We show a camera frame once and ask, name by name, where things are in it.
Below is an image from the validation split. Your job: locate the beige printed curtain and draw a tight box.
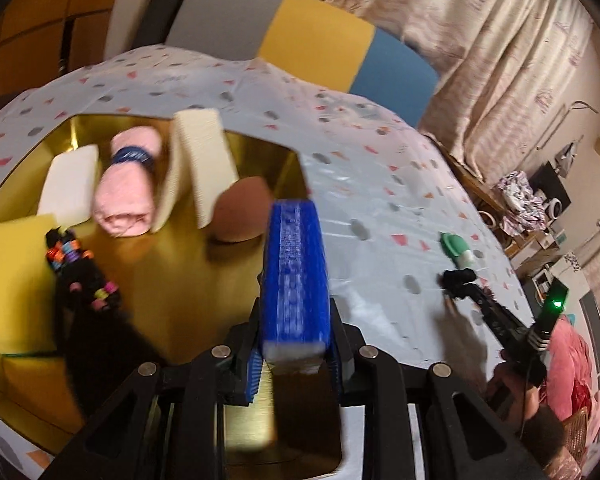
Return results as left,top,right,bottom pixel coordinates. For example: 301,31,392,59
324,0,597,187

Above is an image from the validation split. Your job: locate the person's right hand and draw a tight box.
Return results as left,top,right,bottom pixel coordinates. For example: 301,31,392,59
484,347,544,425

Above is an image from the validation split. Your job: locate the cream ribbed sponge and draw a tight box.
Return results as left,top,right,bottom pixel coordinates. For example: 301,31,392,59
152,108,241,234

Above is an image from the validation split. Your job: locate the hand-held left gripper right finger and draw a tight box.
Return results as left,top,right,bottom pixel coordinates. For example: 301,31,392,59
324,297,546,480

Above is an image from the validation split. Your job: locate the white patterned tablecloth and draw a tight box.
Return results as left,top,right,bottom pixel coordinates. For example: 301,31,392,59
0,44,547,480

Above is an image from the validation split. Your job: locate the floral crumpled cloth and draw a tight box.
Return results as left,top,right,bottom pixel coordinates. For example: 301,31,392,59
496,171,550,227

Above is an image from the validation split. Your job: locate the blue elastic band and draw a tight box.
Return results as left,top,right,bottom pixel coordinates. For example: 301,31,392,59
110,145,157,174

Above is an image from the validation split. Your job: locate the yellow sponge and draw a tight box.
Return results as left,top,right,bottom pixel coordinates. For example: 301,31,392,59
0,212,64,357

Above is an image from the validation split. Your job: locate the pink towel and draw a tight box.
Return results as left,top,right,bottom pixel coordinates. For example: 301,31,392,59
90,127,163,239

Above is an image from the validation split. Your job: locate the gold metal tray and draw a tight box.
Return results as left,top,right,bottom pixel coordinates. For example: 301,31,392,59
0,114,344,480

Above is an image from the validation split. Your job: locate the white foam block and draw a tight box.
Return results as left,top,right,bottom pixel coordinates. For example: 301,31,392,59
36,143,101,226

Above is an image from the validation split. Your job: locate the pink cloth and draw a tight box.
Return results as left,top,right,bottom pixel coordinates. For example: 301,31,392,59
544,317,600,442

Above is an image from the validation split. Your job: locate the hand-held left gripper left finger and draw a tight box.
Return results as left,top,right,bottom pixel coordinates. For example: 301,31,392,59
40,297,267,480

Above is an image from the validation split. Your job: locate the small green white case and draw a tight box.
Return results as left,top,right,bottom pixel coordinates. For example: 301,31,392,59
439,231,477,269

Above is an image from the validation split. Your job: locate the person's right forearm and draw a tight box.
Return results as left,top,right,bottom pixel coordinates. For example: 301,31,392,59
519,402,589,480

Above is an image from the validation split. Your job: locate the orange wooden cabinet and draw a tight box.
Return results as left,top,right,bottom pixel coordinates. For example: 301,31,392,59
0,0,131,107

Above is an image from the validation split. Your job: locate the brown egg-shaped sponge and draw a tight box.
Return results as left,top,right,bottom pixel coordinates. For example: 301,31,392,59
213,180,276,244

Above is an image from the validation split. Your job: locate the black speaker box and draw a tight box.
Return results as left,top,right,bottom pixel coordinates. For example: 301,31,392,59
529,161,572,221

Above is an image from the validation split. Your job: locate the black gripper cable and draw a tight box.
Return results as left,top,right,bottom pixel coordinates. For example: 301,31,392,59
519,355,537,436

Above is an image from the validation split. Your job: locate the blue sponge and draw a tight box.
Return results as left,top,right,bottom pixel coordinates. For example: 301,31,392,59
257,198,331,377

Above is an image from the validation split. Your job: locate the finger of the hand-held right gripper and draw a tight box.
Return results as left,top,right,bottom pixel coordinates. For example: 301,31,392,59
438,267,496,312

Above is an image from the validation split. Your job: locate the grey yellow blue sofa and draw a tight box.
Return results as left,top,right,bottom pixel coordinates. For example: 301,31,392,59
164,0,442,129

